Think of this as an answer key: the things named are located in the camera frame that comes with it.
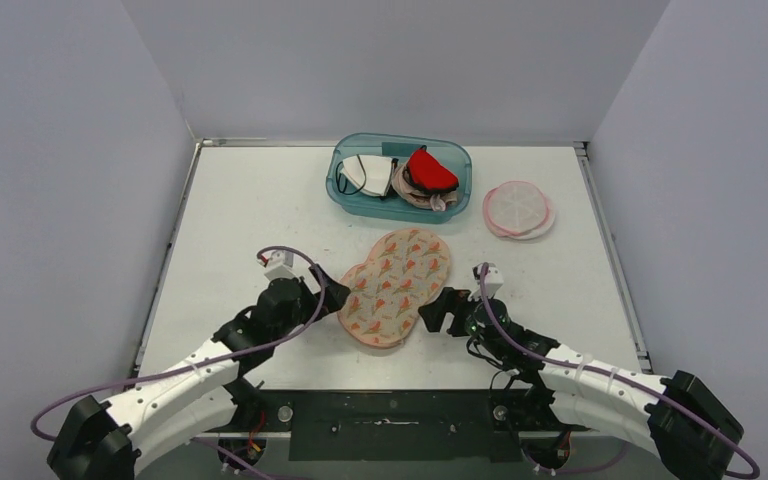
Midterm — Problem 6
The floral beige laundry bag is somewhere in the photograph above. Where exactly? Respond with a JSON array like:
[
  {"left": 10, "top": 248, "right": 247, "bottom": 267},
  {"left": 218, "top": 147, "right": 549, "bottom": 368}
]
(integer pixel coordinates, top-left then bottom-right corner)
[{"left": 337, "top": 227, "right": 452, "bottom": 349}]

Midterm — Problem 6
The beige bra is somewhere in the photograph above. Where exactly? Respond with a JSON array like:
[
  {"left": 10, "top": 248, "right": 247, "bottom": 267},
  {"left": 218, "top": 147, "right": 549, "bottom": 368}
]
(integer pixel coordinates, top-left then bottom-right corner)
[{"left": 390, "top": 165, "right": 458, "bottom": 212}]

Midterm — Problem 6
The white mesh laundry bag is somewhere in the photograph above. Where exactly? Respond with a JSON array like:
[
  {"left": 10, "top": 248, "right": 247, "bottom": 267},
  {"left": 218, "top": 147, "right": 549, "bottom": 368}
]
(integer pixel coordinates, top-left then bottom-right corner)
[{"left": 482, "top": 181, "right": 557, "bottom": 241}]

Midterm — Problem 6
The red bra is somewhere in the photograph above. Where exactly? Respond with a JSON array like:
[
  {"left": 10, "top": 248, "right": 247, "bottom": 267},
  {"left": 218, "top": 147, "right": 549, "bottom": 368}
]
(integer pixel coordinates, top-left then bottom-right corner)
[{"left": 404, "top": 146, "right": 459, "bottom": 195}]

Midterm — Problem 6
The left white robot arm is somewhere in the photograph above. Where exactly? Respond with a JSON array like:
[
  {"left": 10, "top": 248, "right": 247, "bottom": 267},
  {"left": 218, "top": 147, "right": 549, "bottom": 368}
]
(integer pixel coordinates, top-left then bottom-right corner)
[{"left": 46, "top": 265, "right": 351, "bottom": 479}]

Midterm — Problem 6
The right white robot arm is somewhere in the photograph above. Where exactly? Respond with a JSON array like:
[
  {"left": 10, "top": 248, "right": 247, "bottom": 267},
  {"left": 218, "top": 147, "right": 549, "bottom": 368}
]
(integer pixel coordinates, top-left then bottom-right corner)
[{"left": 419, "top": 287, "right": 744, "bottom": 479}]

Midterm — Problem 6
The white bra with black trim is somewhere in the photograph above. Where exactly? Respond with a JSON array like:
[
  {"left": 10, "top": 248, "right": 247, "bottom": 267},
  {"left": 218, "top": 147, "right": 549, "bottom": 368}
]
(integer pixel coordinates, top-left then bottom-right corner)
[{"left": 335, "top": 154, "right": 399, "bottom": 201}]

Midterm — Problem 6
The teal plastic bin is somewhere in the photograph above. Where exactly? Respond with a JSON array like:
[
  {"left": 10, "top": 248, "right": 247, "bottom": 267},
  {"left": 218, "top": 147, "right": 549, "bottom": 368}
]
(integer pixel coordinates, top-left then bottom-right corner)
[{"left": 326, "top": 133, "right": 473, "bottom": 224}]

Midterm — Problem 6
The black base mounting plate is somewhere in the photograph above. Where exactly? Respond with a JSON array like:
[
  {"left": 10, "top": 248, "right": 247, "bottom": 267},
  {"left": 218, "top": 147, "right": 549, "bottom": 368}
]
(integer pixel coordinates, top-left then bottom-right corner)
[{"left": 217, "top": 388, "right": 569, "bottom": 463}]

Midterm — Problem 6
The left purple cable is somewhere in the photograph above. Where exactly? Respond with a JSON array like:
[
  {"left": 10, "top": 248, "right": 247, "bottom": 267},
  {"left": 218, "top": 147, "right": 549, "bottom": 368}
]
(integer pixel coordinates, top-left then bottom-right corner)
[{"left": 30, "top": 245, "right": 328, "bottom": 480}]

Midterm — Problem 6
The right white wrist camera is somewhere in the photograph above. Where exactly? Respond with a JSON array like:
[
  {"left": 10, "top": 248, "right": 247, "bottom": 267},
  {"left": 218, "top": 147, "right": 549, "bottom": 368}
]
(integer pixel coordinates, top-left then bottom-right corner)
[{"left": 470, "top": 262, "right": 504, "bottom": 301}]

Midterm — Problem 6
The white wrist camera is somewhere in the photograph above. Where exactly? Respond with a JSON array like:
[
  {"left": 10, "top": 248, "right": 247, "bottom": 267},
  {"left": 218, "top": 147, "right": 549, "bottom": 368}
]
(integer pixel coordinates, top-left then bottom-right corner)
[
  {"left": 470, "top": 262, "right": 504, "bottom": 301},
  {"left": 259, "top": 249, "right": 296, "bottom": 281}
]

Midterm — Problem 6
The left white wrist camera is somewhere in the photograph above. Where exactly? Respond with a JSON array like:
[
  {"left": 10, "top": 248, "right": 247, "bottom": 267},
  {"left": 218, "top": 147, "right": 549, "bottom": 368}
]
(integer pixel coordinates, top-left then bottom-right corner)
[{"left": 259, "top": 249, "right": 296, "bottom": 281}]

